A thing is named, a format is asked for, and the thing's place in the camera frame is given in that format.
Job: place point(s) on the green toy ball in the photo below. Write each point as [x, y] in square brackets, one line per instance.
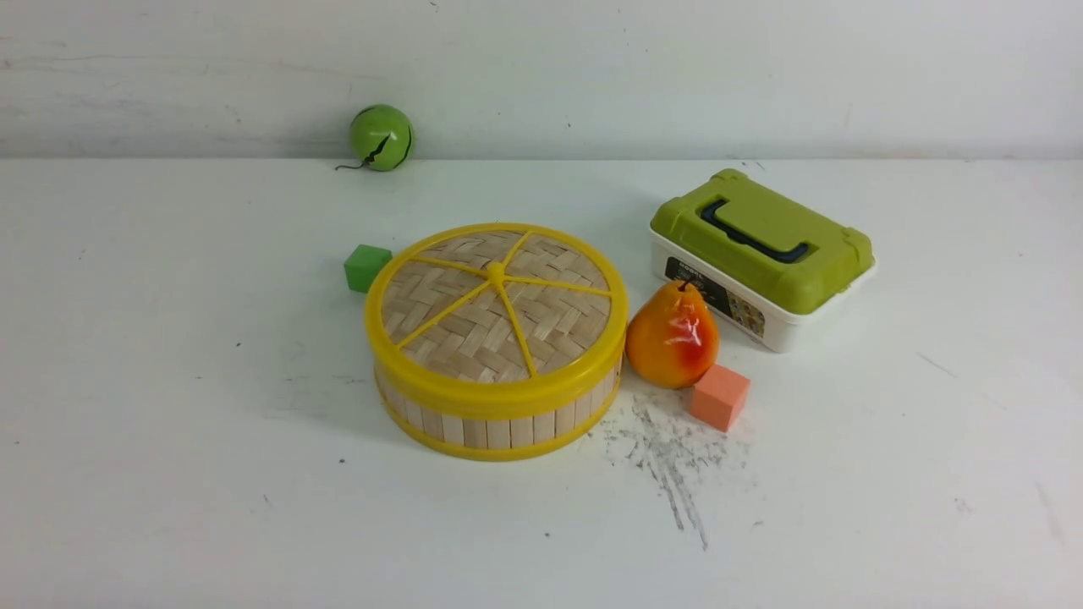
[382, 137]

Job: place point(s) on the orange toy pear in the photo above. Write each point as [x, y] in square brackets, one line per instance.
[673, 340]

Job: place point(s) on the yellow woven bamboo steamer lid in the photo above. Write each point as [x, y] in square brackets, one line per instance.
[499, 321]

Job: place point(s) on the salmon foam cube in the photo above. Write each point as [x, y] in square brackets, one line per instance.
[719, 397]

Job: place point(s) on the green lidded white storage box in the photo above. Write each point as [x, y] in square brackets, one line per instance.
[781, 272]

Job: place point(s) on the yellow bamboo steamer basket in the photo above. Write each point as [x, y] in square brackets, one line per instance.
[501, 439]

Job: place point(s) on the green foam cube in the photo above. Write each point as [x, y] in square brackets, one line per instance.
[363, 266]

